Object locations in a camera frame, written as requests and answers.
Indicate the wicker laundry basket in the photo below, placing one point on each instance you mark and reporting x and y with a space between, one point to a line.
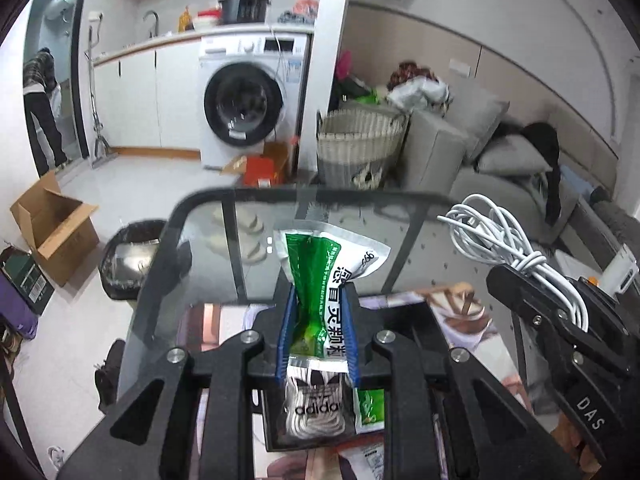
360 150

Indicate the flat mop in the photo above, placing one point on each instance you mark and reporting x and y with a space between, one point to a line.
95 110

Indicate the black shoe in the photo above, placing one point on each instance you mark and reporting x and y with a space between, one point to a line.
107 375

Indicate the pink item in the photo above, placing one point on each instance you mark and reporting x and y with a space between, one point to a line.
344 66

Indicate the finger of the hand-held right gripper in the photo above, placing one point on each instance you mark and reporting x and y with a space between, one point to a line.
525 300
605 330

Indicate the white lower kitchen cabinets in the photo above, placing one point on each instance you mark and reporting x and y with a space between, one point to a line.
150 100

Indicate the black jacket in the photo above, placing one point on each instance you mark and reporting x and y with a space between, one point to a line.
547 150

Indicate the green bag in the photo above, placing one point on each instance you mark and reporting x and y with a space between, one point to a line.
360 92

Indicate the open brown cardboard box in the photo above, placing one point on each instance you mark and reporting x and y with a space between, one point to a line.
60 240

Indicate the bag of white shoelaces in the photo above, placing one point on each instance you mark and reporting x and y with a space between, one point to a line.
312 415

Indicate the white wall socket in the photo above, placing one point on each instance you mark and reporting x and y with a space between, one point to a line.
459 68

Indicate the white washing machine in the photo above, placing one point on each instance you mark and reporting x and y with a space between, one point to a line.
240 100

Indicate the red plaid cloth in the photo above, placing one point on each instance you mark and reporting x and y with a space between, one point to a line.
410 72

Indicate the red and white bowls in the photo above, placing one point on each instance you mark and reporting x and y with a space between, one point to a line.
206 20

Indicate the large grey cushion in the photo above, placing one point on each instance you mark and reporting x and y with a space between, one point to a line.
475 120

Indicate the grey sofa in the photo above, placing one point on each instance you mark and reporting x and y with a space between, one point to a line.
490 200

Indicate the beige slipper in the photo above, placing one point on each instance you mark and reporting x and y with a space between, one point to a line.
240 252
240 222

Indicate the red box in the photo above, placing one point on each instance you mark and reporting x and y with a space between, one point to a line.
265 172

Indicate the black cardboard box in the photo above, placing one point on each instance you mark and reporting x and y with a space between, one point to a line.
400 320

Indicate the dark green box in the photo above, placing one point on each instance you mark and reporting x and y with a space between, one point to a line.
25 280

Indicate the black pressure cooker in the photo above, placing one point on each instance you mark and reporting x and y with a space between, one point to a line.
245 5

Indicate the shoe rack with shoes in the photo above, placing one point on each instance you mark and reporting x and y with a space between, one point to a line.
10 350

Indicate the printed cartoon table mat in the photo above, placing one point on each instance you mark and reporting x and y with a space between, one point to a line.
470 310

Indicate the white printed sachet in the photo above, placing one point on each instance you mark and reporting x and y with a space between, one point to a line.
362 462

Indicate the orange bag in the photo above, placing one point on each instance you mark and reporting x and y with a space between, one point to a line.
306 9

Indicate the kitchen faucet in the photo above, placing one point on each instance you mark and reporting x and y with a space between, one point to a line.
151 25

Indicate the green medicine packet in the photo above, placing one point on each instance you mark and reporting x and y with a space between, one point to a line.
369 410
320 280

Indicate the trash bin with black bag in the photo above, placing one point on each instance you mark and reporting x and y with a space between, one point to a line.
130 260

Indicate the white water heater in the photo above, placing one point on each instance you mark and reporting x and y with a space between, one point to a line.
60 10

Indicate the black door frame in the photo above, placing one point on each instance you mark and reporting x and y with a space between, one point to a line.
80 60

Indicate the white garment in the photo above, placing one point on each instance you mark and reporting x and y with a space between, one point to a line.
420 92

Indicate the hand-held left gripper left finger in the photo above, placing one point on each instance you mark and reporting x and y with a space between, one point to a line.
284 335

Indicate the purple bag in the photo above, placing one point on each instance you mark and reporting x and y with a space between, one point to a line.
15 305

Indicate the yellow bottle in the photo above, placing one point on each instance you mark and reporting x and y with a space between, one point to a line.
186 21

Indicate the flat grey cushion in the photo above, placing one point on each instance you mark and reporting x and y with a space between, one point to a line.
515 157

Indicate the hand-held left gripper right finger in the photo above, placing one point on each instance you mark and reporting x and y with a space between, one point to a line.
352 340

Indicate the person's right hand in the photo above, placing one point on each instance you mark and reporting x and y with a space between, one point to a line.
575 442

